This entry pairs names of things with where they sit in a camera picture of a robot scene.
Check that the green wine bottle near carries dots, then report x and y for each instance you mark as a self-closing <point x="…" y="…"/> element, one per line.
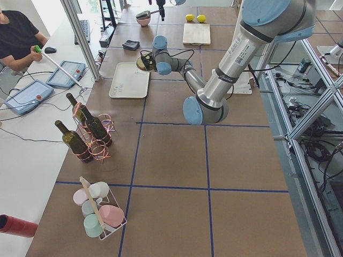
<point x="74" y="142"/>

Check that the metal scoop with handle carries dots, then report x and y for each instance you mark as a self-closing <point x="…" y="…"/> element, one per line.
<point x="145" y="14"/>

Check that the aluminium frame post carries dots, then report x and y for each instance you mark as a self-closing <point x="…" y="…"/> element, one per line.
<point x="72" y="16"/>

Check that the black computer mouse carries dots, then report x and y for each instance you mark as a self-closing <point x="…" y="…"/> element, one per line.
<point x="50" y="50"/>

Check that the light pink cup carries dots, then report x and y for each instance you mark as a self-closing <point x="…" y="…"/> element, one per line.
<point x="80" y="196"/>

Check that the white round plate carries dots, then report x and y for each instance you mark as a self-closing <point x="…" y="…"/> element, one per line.
<point x="138" y="64"/>

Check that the grey blue cup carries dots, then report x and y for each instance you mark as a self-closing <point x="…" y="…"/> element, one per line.
<point x="87" y="208"/>

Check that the green wine bottle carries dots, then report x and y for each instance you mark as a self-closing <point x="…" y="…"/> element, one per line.
<point x="95" y="126"/>
<point x="76" y="111"/>
<point x="74" y="142"/>

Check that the folded grey cloth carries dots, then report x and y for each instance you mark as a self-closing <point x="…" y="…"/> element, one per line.
<point x="131" y="45"/>

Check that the green wine bottle middle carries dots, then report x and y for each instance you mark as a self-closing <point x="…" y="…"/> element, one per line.
<point x="95" y="126"/>

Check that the yellow lemon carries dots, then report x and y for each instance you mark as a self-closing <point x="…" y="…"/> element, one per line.
<point x="201" y="18"/>
<point x="189" y="17"/>

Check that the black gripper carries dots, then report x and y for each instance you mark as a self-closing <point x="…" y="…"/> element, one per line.
<point x="161" y="5"/>
<point x="148" y="63"/>

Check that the black keyboard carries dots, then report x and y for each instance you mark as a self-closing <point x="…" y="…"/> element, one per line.
<point x="85" y="27"/>

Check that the green wine bottle far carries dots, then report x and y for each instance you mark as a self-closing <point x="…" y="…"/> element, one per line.
<point x="76" y="111"/>

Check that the mint green cup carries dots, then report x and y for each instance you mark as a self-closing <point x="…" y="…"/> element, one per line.
<point x="92" y="226"/>

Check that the white wire cup rack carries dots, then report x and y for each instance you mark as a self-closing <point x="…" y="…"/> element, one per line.
<point x="109" y="200"/>

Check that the cream bear serving tray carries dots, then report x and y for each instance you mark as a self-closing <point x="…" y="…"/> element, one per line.
<point x="129" y="82"/>

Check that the blue teach pendant near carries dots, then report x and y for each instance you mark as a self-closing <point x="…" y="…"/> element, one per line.
<point x="28" y="98"/>

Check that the pink bowl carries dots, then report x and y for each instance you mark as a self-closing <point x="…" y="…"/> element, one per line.
<point x="143" y="21"/>

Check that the white reach stick green handle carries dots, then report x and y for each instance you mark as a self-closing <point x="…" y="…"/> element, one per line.
<point x="38" y="50"/>

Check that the wooden cutting board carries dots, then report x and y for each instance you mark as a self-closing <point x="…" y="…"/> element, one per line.
<point x="196" y="34"/>

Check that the copper wire bottle rack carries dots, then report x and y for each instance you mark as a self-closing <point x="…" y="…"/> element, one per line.
<point x="97" y="147"/>

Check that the wooden rack handle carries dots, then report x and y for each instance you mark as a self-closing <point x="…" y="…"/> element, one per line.
<point x="84" y="183"/>

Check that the seated person black shirt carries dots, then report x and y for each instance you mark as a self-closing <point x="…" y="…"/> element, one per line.
<point x="18" y="40"/>

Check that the red cylinder bottle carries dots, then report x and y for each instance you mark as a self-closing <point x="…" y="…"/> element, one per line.
<point x="18" y="227"/>

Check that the yellow lemon left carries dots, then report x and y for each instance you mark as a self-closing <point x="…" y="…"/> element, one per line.
<point x="189" y="17"/>

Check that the white cup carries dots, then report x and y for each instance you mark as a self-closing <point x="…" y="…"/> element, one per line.
<point x="99" y="190"/>

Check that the yellow lemon right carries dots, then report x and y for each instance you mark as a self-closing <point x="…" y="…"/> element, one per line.
<point x="201" y="18"/>

